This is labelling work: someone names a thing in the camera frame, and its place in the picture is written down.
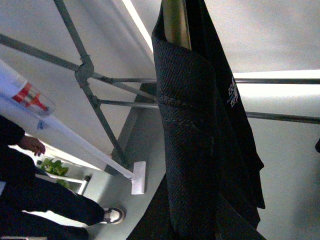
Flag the black printed t-shirt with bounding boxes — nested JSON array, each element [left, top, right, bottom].
[[128, 0, 265, 240]]

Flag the bystander in dark clothes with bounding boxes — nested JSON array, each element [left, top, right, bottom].
[[0, 116, 125, 240]]

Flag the white table leg with foot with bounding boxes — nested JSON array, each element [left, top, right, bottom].
[[0, 95, 146, 195]]

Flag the golden metal hanging rod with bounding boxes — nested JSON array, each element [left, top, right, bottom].
[[161, 0, 192, 50]]

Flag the green potted plant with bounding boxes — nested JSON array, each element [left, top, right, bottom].
[[36, 158, 69, 177]]

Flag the white shelf stand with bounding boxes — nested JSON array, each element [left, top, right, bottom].
[[35, 173, 92, 195]]

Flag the clear cup with red items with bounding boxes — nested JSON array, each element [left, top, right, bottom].
[[12, 82, 56, 117]]

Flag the grey metal frame bars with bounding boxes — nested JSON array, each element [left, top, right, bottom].
[[0, 0, 320, 169]]

